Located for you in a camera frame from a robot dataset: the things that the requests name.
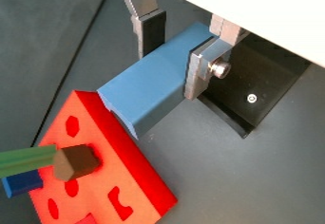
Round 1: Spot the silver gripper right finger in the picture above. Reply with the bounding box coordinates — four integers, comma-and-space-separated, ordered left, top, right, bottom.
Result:
184, 14, 248, 100

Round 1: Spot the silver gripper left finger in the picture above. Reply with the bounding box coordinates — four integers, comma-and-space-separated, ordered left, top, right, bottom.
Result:
124, 0, 165, 58

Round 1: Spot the black curved fixture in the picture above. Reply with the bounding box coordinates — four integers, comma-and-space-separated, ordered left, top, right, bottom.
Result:
197, 34, 311, 139

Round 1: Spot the brown triangular peg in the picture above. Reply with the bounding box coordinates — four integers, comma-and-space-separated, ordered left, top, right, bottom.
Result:
53, 144, 101, 181

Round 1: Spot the red shape sorter base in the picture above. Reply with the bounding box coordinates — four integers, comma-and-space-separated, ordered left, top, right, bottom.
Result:
29, 91, 176, 224

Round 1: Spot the green star peg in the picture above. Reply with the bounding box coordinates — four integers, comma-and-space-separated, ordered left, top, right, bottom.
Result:
0, 145, 56, 177

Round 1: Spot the dark blue peg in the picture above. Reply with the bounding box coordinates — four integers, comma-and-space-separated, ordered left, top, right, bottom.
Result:
1, 170, 42, 198

